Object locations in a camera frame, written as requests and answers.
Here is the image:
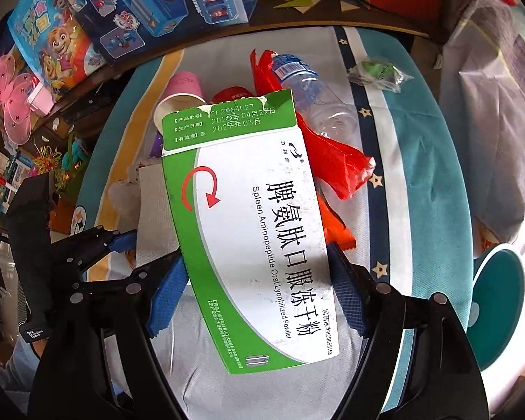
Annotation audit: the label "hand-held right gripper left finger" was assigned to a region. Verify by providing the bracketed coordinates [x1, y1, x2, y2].
[28, 254, 190, 420]

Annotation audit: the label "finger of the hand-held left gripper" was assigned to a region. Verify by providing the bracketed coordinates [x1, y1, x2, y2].
[63, 269, 134, 305]
[48, 225, 139, 274]

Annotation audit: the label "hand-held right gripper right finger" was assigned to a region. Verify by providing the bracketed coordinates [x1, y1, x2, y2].
[327, 243, 488, 420]

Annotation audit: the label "green and white medicine box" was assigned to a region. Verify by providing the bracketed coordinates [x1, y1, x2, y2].
[161, 89, 341, 376]

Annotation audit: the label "red plastic bag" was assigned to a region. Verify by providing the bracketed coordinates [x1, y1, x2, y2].
[249, 48, 377, 202]

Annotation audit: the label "teal trash bin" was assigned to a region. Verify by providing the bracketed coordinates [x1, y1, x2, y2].
[469, 243, 525, 373]

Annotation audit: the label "clear plastic bottle blue label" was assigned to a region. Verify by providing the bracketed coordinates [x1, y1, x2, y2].
[269, 52, 360, 140]

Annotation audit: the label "white paper towel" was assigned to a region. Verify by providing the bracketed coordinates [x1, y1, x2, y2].
[135, 164, 182, 268]

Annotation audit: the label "crumpled clear plastic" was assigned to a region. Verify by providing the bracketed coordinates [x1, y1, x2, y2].
[108, 170, 141, 211]

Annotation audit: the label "orange snack wrapper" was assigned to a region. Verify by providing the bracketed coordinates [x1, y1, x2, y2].
[316, 183, 356, 251]

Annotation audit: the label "colourful spiky toy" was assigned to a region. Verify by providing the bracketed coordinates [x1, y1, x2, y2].
[32, 143, 67, 178]

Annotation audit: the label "person's blue jeans leg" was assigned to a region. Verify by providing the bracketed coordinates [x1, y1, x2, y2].
[2, 337, 49, 392]

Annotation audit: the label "star striped tablecloth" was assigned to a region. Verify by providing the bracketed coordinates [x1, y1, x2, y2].
[73, 25, 474, 420]

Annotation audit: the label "small pink white box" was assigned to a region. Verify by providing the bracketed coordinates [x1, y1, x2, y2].
[26, 83, 56, 115]

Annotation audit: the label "pink butterfly wings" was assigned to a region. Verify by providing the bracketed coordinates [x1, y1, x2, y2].
[0, 55, 42, 146]

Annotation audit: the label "pink paper cup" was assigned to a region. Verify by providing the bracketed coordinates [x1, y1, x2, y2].
[155, 72, 207, 135]

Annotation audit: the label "cartoon dog bag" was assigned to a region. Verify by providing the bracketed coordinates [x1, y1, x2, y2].
[6, 0, 109, 102]

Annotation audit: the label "clear wrapper with green item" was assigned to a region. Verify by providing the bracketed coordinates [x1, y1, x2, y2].
[347, 56, 415, 93]

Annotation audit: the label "dark blue toy box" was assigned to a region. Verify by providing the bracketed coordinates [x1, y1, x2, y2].
[44, 0, 189, 67]

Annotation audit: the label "pale lilac plastic bag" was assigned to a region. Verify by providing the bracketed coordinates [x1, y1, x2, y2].
[440, 0, 525, 252]

